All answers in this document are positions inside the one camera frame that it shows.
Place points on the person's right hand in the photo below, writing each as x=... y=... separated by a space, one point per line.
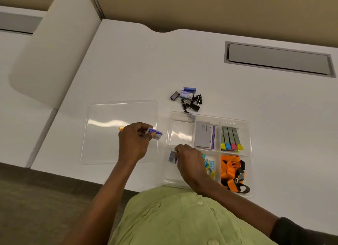
x=191 y=164

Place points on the person's left hand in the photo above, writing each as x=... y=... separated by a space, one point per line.
x=132 y=144

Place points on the person's left thumb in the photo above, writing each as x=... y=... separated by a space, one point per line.
x=151 y=135

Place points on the person's right fingers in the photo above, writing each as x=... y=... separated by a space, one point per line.
x=182 y=149

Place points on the small blue white staple box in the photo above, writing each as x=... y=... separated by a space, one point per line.
x=155 y=133

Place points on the small blue printed packet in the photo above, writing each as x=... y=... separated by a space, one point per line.
x=172 y=157

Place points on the person's right forearm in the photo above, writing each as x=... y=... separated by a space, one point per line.
x=235 y=205

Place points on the person's left forearm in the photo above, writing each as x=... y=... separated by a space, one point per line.
x=105 y=202

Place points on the clear plastic organizer tray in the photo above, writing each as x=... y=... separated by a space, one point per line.
x=182 y=132

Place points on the grey card box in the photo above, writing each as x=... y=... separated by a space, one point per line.
x=202 y=134

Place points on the small teal packet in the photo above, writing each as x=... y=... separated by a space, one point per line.
x=211 y=164
x=205 y=161

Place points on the purple card box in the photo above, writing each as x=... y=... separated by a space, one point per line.
x=213 y=137

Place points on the small yellow packet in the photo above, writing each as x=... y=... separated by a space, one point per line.
x=212 y=174

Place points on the pile of black binder clips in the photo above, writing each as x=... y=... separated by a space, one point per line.
x=195 y=107

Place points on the clear plastic tray lid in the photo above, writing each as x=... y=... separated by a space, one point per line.
x=105 y=136

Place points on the grey highlighter blue cap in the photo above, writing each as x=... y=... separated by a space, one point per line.
x=227 y=139

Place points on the grey highlighter pink cap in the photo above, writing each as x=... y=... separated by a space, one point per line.
x=231 y=139

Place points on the light blue staple box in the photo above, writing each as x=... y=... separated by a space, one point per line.
x=186 y=95

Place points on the dark blue staple box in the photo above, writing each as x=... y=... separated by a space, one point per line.
x=190 y=89

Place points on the light green shirt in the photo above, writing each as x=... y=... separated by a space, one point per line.
x=171 y=221

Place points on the white desk divider panel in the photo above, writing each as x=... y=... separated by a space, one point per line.
x=56 y=46

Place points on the black sleeve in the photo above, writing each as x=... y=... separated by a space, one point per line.
x=301 y=234

